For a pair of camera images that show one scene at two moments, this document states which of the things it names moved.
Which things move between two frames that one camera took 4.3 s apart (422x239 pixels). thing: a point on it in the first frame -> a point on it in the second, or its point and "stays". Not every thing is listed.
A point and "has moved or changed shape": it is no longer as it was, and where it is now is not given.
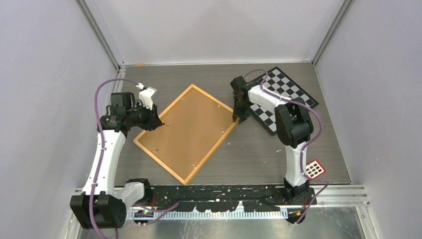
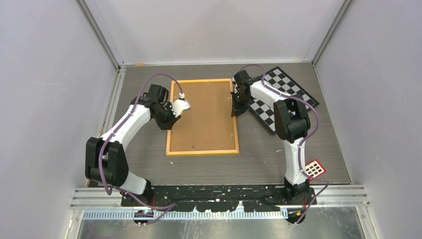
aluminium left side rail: x=116 y=86 stays
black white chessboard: x=276 y=80 stays
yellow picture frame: x=194 y=125 has moved or changed shape
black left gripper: x=153 y=121 -> x=168 y=125
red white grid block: x=314 y=169 stays
